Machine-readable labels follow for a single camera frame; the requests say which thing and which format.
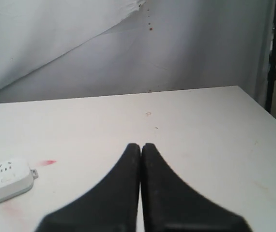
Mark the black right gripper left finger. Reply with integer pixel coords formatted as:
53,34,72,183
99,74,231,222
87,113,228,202
36,143,140,232

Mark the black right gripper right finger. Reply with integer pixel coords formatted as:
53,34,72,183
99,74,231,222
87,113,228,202
140,143,251,232

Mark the white five-outlet power strip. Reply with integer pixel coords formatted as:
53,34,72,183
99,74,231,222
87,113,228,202
0,158,39,203

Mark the black tripod stand pole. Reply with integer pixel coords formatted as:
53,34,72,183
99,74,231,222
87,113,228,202
265,1,276,113

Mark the white backdrop cloth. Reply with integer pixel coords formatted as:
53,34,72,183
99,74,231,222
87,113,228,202
0,0,275,103

